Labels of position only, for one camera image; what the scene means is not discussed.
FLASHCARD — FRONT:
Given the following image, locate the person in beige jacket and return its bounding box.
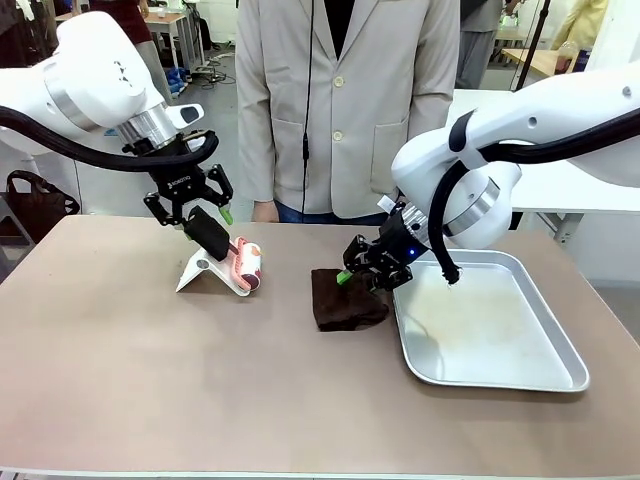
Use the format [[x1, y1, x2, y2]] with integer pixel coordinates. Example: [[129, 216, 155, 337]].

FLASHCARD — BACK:
[[234, 0, 461, 226]]

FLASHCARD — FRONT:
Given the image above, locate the white table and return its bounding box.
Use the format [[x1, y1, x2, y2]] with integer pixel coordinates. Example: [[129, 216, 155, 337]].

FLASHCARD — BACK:
[[447, 88, 640, 246]]

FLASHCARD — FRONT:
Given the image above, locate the light wooden table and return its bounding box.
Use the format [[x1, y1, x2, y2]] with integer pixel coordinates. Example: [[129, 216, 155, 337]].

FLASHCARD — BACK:
[[501, 47, 576, 84]]

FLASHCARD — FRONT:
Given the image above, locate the person in yellow top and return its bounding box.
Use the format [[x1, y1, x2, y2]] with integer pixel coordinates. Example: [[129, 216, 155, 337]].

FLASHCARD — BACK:
[[549, 0, 610, 51]]

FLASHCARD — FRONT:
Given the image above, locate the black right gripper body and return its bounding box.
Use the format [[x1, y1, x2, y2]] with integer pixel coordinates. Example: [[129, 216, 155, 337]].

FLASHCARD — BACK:
[[370, 204, 430, 276]]

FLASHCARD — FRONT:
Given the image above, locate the wooden desk with metal legs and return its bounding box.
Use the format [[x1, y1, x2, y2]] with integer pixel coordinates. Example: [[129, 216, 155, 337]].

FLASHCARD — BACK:
[[54, 12, 206, 76]]

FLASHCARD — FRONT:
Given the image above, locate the person's right forearm beige sleeve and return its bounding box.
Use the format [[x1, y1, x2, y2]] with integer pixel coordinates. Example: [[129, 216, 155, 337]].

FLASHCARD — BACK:
[[235, 99, 277, 205]]

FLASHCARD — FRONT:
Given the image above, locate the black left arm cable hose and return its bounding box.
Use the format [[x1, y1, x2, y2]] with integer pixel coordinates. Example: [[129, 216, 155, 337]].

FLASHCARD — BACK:
[[0, 104, 221, 174]]

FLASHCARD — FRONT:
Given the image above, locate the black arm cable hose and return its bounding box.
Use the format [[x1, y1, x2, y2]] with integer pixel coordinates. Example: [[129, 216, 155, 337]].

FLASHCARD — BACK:
[[0, 104, 221, 174], [427, 110, 640, 287]]

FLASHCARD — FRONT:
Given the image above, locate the silver metal tray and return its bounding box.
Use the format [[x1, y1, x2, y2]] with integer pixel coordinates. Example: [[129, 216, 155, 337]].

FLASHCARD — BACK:
[[391, 248, 591, 394]]

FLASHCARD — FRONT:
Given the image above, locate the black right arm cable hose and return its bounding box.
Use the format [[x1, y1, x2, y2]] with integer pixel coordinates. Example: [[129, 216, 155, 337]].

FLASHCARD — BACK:
[[427, 110, 640, 287]]

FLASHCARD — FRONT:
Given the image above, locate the tangle of floor cables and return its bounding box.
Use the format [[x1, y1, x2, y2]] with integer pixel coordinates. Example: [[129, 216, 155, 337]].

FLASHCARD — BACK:
[[192, 49, 237, 91]]

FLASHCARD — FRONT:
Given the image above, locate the thin black hanging cord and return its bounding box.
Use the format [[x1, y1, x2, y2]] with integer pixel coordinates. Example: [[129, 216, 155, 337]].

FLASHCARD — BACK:
[[299, 0, 317, 216]]

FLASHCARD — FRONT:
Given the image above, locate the dark brown tote bag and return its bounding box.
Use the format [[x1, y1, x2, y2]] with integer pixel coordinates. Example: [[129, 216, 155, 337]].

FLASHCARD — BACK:
[[4, 169, 81, 246]]

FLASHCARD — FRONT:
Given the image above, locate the person's right hand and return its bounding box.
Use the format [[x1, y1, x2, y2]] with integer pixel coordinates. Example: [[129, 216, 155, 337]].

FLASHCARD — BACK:
[[252, 198, 279, 224]]

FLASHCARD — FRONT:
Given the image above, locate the blue item on floor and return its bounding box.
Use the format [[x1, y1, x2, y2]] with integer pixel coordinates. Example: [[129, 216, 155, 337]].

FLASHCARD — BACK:
[[167, 67, 190, 97]]

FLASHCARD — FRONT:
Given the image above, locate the person in grey trousers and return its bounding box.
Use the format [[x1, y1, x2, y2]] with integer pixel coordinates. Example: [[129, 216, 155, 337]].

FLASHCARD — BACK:
[[457, 0, 505, 91]]

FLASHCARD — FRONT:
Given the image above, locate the black stand pole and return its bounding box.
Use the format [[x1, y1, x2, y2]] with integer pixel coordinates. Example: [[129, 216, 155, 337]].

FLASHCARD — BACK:
[[514, 0, 552, 91]]

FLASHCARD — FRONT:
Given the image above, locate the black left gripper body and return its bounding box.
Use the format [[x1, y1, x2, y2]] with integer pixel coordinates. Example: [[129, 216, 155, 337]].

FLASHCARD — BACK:
[[148, 158, 212, 204]]

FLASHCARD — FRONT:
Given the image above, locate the brown microfibre cleaning cloth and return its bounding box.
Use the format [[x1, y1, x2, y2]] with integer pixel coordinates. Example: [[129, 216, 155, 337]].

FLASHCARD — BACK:
[[310, 268, 390, 333]]

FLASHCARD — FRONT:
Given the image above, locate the person in maroon clothes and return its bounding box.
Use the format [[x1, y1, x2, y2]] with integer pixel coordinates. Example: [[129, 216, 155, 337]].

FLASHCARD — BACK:
[[119, 0, 174, 109]]

